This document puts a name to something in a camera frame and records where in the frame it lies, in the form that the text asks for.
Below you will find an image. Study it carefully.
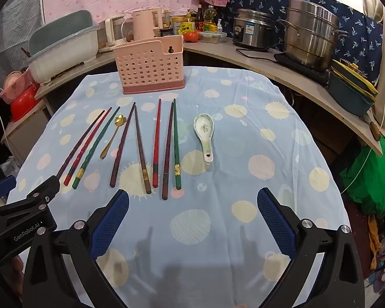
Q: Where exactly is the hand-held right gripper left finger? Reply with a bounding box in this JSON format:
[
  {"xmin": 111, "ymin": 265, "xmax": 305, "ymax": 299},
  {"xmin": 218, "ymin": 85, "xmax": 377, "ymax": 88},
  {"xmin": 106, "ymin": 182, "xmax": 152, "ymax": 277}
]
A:
[{"xmin": 22, "ymin": 189, "xmax": 130, "ymax": 308}]

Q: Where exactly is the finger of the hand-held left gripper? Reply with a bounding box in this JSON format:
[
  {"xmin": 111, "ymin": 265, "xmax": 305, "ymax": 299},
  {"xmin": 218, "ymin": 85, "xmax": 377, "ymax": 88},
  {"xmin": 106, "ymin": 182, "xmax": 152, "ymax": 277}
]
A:
[
  {"xmin": 0, "ymin": 176, "xmax": 61, "ymax": 223},
  {"xmin": 0, "ymin": 175, "xmax": 17, "ymax": 201}
]

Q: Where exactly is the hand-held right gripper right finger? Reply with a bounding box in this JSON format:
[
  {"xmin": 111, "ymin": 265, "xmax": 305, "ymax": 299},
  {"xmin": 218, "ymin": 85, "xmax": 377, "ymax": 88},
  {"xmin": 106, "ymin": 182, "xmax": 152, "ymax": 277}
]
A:
[{"xmin": 257, "ymin": 187, "xmax": 365, "ymax": 308}]

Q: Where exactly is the red twisted chopstick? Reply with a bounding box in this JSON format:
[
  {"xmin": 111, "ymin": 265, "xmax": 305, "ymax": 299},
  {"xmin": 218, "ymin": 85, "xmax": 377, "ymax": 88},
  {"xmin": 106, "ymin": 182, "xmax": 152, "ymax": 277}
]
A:
[{"xmin": 63, "ymin": 107, "xmax": 112, "ymax": 187}]

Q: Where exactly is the dark purple twisted chopstick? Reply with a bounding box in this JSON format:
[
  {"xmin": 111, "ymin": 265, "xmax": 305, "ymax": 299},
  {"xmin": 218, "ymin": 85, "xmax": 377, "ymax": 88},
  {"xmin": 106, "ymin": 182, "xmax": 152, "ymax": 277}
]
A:
[{"xmin": 55, "ymin": 110, "xmax": 105, "ymax": 178}]

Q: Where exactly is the green twisted chopstick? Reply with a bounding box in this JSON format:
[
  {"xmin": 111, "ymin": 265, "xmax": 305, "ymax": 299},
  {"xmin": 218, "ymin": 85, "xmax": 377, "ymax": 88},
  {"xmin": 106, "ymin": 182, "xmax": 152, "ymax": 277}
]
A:
[{"xmin": 72, "ymin": 106, "xmax": 121, "ymax": 190}]

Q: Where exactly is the green straight chopstick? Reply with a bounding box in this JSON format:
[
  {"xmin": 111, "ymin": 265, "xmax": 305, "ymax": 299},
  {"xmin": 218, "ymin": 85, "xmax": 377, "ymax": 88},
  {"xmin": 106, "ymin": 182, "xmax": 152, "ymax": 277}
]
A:
[{"xmin": 173, "ymin": 98, "xmax": 182, "ymax": 190}]

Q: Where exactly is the pink perforated utensil holder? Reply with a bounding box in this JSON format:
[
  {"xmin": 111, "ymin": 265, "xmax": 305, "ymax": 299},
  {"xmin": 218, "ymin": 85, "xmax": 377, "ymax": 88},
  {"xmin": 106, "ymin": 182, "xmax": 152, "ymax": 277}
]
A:
[{"xmin": 113, "ymin": 35, "xmax": 187, "ymax": 95}]

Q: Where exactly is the beige low cabinet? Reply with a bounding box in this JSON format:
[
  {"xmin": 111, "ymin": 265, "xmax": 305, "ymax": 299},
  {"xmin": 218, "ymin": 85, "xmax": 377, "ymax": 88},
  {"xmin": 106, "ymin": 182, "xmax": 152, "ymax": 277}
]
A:
[{"xmin": 1, "ymin": 101, "xmax": 53, "ymax": 167}]

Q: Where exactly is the light blue printed tablecloth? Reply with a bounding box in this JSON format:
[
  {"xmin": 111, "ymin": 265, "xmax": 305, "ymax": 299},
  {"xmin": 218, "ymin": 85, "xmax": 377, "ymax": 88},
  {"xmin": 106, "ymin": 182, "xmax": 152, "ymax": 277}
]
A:
[{"xmin": 5, "ymin": 66, "xmax": 353, "ymax": 308}]

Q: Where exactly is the maroon twisted chopstick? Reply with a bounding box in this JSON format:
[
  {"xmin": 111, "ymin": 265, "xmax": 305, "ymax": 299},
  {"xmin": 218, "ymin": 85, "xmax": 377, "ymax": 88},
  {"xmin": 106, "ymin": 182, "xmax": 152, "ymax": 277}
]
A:
[{"xmin": 109, "ymin": 102, "xmax": 136, "ymax": 188}]

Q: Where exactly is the brown straight chopstick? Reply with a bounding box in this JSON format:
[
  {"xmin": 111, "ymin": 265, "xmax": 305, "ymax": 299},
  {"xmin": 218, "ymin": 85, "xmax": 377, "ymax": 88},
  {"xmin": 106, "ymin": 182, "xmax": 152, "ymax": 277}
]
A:
[{"xmin": 134, "ymin": 104, "xmax": 152, "ymax": 195}]

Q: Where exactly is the red plastic basin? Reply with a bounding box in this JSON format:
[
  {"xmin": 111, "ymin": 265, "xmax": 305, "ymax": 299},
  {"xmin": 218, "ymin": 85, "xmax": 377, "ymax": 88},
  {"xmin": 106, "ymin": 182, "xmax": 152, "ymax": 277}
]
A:
[{"xmin": 9, "ymin": 82, "xmax": 43, "ymax": 123}]

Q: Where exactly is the red straight chopstick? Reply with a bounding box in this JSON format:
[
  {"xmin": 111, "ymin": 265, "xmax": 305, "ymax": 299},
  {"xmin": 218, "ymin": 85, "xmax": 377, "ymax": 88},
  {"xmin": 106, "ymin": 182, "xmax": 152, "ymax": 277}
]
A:
[{"xmin": 152, "ymin": 98, "xmax": 162, "ymax": 189}]

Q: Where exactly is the gold flower-shaped spoon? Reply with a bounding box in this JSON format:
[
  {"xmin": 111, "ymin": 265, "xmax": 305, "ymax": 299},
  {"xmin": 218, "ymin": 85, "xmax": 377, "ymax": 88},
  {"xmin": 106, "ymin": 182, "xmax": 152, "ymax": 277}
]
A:
[{"xmin": 99, "ymin": 116, "xmax": 124, "ymax": 160}]

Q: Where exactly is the pink plastic basket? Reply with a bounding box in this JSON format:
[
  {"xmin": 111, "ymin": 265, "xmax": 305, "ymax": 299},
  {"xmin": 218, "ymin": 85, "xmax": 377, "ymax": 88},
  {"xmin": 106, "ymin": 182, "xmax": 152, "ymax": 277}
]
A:
[{"xmin": 2, "ymin": 69, "xmax": 39, "ymax": 105}]

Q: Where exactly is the green plastic bag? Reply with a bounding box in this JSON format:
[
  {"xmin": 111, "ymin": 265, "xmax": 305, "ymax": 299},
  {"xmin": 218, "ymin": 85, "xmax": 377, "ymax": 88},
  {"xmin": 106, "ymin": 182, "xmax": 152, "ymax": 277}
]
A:
[{"xmin": 339, "ymin": 136, "xmax": 385, "ymax": 219}]

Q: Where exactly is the white ceramic soup spoon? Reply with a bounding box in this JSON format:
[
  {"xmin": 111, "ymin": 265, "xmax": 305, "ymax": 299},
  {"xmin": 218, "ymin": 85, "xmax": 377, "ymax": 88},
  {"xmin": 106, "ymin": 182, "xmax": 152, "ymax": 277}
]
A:
[{"xmin": 193, "ymin": 113, "xmax": 215, "ymax": 163}]

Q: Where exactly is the teal and white storage bin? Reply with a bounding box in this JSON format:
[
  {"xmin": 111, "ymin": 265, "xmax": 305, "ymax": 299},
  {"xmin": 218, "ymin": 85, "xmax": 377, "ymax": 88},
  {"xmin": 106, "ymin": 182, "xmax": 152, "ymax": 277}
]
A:
[{"xmin": 28, "ymin": 9, "xmax": 99, "ymax": 82}]

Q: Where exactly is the dark green lidded container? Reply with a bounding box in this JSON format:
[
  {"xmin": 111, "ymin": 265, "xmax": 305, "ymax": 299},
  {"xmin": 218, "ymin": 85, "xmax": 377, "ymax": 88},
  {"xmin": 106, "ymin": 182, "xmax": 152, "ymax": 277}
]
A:
[{"xmin": 327, "ymin": 58, "xmax": 379, "ymax": 117}]

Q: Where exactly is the grey striped cloth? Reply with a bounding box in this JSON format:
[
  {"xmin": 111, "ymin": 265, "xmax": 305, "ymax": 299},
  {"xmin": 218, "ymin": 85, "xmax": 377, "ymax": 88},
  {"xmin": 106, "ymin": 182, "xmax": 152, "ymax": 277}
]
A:
[{"xmin": 0, "ymin": 0, "xmax": 44, "ymax": 81}]

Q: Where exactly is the black induction cooker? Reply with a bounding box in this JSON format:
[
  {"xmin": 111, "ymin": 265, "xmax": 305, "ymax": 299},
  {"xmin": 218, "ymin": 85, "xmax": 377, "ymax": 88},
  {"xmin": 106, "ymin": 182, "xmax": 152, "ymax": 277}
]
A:
[{"xmin": 274, "ymin": 53, "xmax": 331, "ymax": 85}]

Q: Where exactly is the white glass kettle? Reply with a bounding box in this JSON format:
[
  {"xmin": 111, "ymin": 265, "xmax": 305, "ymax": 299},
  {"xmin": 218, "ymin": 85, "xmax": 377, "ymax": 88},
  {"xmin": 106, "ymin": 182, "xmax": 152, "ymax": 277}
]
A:
[{"xmin": 98, "ymin": 15, "xmax": 129, "ymax": 53}]

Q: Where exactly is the stainless steel steamer pot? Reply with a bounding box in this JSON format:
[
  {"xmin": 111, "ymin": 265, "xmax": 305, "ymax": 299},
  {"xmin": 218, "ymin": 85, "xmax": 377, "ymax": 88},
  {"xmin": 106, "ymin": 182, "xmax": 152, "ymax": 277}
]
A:
[{"xmin": 278, "ymin": 0, "xmax": 350, "ymax": 73}]

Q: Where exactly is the steel rice cooker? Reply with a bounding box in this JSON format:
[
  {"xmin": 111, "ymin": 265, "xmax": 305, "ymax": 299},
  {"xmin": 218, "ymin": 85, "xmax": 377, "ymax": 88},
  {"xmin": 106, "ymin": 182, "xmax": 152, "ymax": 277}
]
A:
[{"xmin": 233, "ymin": 8, "xmax": 276, "ymax": 50}]

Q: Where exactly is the clear lidded food container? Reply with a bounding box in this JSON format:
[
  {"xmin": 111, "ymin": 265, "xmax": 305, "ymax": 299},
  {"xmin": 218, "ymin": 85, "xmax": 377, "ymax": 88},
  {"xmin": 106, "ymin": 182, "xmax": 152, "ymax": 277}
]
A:
[{"xmin": 199, "ymin": 30, "xmax": 228, "ymax": 44}]

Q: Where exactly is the pink electric kettle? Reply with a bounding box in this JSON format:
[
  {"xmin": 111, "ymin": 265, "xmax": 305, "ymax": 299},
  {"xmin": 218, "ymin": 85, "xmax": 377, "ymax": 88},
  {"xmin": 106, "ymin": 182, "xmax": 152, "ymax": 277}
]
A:
[{"xmin": 127, "ymin": 7, "xmax": 164, "ymax": 42}]

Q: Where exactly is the yellow seasoning packet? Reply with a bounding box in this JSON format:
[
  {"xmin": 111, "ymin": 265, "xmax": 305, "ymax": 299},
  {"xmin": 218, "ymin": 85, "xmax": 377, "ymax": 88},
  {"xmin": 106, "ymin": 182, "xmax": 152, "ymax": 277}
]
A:
[{"xmin": 179, "ymin": 21, "xmax": 197, "ymax": 36}]

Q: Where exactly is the jar with orange lid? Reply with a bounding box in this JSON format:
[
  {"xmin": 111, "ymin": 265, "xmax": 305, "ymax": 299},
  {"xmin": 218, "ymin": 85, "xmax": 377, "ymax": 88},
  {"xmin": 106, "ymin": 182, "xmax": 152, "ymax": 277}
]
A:
[{"xmin": 171, "ymin": 16, "xmax": 188, "ymax": 36}]

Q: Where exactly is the yellow cooking oil bottle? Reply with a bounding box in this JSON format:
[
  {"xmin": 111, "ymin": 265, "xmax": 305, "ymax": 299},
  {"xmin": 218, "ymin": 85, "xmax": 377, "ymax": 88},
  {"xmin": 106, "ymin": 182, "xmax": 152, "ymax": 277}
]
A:
[{"xmin": 204, "ymin": 5, "xmax": 219, "ymax": 33}]

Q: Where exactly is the wooden handled knife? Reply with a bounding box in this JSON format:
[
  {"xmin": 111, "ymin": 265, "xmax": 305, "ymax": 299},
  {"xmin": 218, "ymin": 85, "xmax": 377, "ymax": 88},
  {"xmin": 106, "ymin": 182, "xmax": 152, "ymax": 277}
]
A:
[{"xmin": 361, "ymin": 115, "xmax": 383, "ymax": 142}]

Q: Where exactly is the black power cable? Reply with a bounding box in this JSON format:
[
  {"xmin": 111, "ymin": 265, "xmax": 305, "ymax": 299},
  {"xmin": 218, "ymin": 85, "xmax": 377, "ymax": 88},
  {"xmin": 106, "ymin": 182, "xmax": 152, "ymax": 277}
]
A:
[{"xmin": 236, "ymin": 43, "xmax": 284, "ymax": 61}]

